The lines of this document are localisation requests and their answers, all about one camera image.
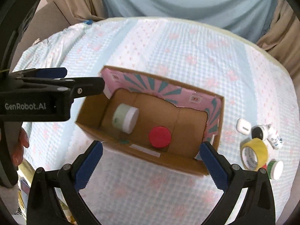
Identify green cleaning mud jar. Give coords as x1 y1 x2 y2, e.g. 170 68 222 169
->
112 104 139 134

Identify checked floral bedspread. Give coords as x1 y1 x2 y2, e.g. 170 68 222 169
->
15 18 299 224

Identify person's left hand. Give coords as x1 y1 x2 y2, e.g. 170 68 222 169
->
11 128 29 167

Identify red lidded jar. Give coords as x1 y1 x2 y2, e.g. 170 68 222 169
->
148 126 171 149

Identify brown cardboard box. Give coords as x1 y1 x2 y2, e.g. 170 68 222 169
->
76 66 225 176

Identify green jar white lid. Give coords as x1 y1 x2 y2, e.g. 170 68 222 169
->
267 160 284 180

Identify white blue labelled bottle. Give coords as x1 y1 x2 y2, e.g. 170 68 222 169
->
267 135 283 150

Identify yellow packing tape roll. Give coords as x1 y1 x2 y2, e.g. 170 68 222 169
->
241 138 269 171

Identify black lidded white jar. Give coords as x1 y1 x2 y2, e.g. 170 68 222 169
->
251 124 272 141

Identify light blue curtain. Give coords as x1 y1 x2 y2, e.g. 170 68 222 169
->
102 0 277 42

